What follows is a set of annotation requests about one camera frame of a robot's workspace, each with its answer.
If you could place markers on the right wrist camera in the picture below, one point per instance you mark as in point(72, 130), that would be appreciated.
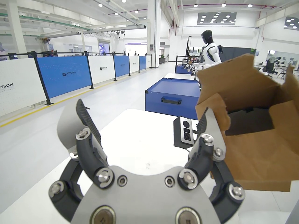
point(185, 131)

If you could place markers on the black office chair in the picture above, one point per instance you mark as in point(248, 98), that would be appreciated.
point(271, 67)

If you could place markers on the blue partition panel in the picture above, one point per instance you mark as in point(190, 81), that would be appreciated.
point(142, 62)
point(64, 75)
point(121, 65)

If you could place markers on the dark partition screen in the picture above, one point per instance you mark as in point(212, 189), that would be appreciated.
point(236, 54)

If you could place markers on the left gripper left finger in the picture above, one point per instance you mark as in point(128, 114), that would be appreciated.
point(88, 155)

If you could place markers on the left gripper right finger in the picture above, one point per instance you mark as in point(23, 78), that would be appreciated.
point(198, 159)

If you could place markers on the white partition panel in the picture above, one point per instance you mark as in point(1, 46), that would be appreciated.
point(101, 67)
point(18, 87)
point(134, 63)

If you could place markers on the small brown carton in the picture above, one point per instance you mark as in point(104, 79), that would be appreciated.
point(254, 157)

